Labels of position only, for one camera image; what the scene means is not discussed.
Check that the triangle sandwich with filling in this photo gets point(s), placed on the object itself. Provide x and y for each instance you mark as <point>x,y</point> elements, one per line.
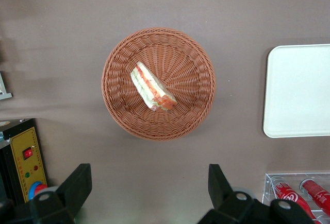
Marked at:
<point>150,87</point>

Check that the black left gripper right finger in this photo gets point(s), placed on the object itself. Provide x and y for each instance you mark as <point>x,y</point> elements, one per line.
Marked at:
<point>224,203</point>

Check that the round brown wicker basket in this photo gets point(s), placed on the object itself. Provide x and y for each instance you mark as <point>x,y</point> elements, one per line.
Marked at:
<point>185,79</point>

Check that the clear acrylic bottle rack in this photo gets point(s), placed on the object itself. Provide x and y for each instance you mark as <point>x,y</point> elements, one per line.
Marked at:
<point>294,177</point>

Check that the red cola bottle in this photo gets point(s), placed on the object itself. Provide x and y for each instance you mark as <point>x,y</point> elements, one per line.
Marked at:
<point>288,195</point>
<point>318,194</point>

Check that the black food warmer yellow panel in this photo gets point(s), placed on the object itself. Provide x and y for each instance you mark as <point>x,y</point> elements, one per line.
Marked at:
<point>25,162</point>

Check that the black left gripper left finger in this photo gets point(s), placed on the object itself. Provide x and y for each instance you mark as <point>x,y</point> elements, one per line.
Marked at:
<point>72,195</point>

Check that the cream rectangular plastic tray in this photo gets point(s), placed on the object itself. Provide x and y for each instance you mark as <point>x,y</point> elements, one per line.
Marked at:
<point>299,90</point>

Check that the brown tablecloth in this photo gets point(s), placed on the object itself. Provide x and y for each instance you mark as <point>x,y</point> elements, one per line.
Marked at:
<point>77,54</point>

